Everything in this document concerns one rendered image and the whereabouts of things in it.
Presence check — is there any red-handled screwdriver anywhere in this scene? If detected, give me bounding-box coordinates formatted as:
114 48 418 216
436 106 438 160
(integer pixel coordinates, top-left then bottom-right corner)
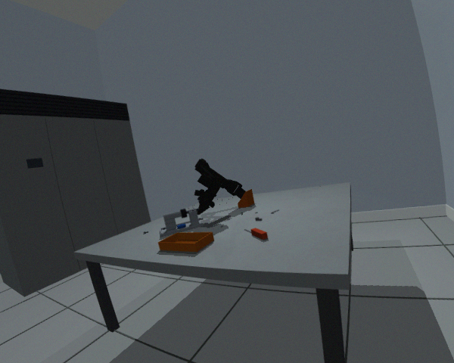
245 228 268 240

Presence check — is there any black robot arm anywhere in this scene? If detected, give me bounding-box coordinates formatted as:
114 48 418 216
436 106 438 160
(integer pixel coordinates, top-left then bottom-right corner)
194 159 246 199

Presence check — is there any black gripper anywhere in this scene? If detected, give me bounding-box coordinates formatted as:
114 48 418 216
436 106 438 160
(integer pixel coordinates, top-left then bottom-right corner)
197 188 216 215

